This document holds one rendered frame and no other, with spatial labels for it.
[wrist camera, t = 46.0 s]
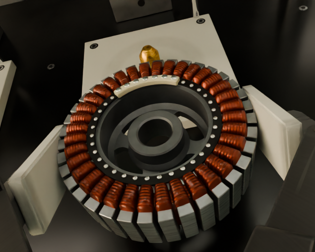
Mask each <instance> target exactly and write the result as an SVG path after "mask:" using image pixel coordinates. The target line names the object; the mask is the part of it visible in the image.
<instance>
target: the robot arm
mask: <svg viewBox="0 0 315 252"><path fill-rule="evenodd" d="M242 89H243V90H244V91H245V92H246V94H247V95H248V99H247V100H250V102H251V104H252V107H253V113H255V114H256V119H257V141H256V144H257V146H258V147H259V148H260V150H261V151H262V152H263V154H264V155H265V156H266V158H267V159H268V160H269V162H270V163H271V164H272V166H273V167H274V168H275V170H276V171H277V172H278V174H279V175H280V176H281V178H282V179H283V180H284V182H283V184H282V186H281V189H280V191H279V193H278V196H277V198H276V201H275V203H274V205H273V208H272V210H271V212H270V215H269V217H268V220H267V222H266V224H265V226H262V225H256V227H255V228H254V230H253V232H252V234H251V236H250V238H249V240H248V243H247V245H246V247H245V249H244V251H243V252H315V121H314V120H313V119H311V118H310V117H308V116H307V115H305V114H304V113H302V112H299V111H296V110H291V111H285V110H284V109H283V108H281V107H280V106H279V105H277V104H276V103H275V102H273V101H272V100H271V99H269V98H268V97H267V96H265V95H264V94H263V93H261V92H260V91H259V90H257V89H256V88H255V87H253V86H252V85H247V86H243V87H242ZM62 127H66V126H65V125H64V124H62V125H58V126H56V127H55V128H54V129H53V130H52V131H51V132H50V133H49V135H48V136H47V137H46V138H45V139H44V140H43V141H42V142H41V144H40V145H39V146H38V147H37V148H36V149H35V150H34V151H33V153H32V154H31V155H30V156H29V157H28V158H27V159H26V160H25V162H24V163H23V164H22V165H21V166H20V167H19V168H18V169H17V170H16V171H15V172H14V173H13V174H12V175H11V176H10V177H9V179H8V180H7V181H6V182H5V183H4V184H3V182H2V180H1V177H0V252H33V251H32V248H31V246H30V243H29V241H28V238H27V236H26V233H25V231H24V229H23V226H24V224H26V226H27V229H28V231H29V233H30V234H31V235H33V236H36V235H41V234H44V233H45V231H46V230H47V228H48V226H49V224H50V222H51V220H52V218H53V216H54V214H55V212H56V210H57V208H58V206H59V204H60V202H61V200H62V198H63V196H64V194H65V192H66V190H67V186H66V185H65V183H64V179H63V178H62V177H61V174H60V171H59V167H60V166H59V164H58V160H57V154H58V153H60V152H59V151H58V142H59V140H61V138H60V137H59V135H60V132H61V129H62Z"/></svg>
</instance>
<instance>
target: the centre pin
mask: <svg viewBox="0 0 315 252"><path fill-rule="evenodd" d="M139 59H140V63H144V62H149V64H150V67H151V68H152V63H153V61H156V60H160V56H159V52H158V50H157V49H155V48H154V47H152V46H151V45H145V46H144V47H143V48H142V50H141V52H140V54H139Z"/></svg>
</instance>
